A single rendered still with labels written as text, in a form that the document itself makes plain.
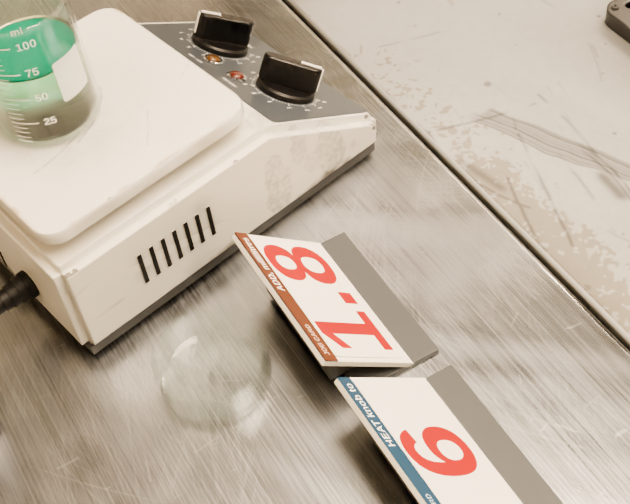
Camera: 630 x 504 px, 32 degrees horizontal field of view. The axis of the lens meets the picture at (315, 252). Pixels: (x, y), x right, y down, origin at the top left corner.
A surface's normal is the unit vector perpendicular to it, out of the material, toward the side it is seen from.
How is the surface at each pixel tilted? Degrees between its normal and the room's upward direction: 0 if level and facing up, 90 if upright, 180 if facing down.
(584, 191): 0
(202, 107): 0
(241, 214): 90
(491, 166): 0
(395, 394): 40
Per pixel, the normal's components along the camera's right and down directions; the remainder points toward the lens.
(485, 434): -0.09, -0.64
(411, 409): 0.48, -0.77
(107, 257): 0.67, 0.53
